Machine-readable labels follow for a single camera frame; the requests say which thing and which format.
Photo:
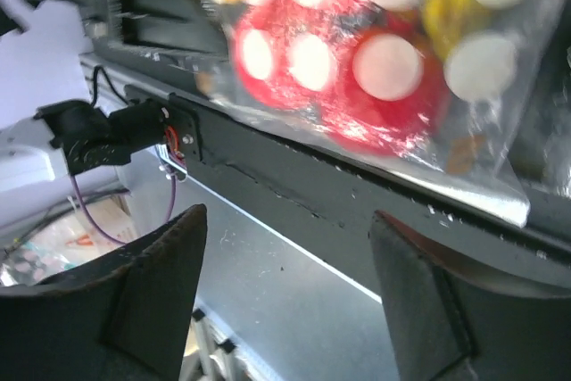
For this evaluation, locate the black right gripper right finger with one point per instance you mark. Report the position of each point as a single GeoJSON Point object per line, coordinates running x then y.
{"type": "Point", "coordinates": [453, 318]}

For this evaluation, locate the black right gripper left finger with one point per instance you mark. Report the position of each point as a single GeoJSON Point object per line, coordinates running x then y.
{"type": "Point", "coordinates": [122, 316]}

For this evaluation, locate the polka dot zip top bag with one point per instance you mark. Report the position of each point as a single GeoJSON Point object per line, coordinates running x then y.
{"type": "Point", "coordinates": [490, 74]}

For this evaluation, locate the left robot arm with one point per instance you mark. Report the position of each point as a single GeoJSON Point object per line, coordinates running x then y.
{"type": "Point", "coordinates": [73, 137]}

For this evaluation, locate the red fake tomato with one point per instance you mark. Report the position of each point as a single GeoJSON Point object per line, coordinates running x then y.
{"type": "Point", "coordinates": [389, 95]}

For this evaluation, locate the red fake apple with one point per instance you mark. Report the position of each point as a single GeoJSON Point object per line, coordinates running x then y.
{"type": "Point", "coordinates": [284, 52]}

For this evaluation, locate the yellow fake banana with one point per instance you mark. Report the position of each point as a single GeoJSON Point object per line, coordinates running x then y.
{"type": "Point", "coordinates": [446, 22]}

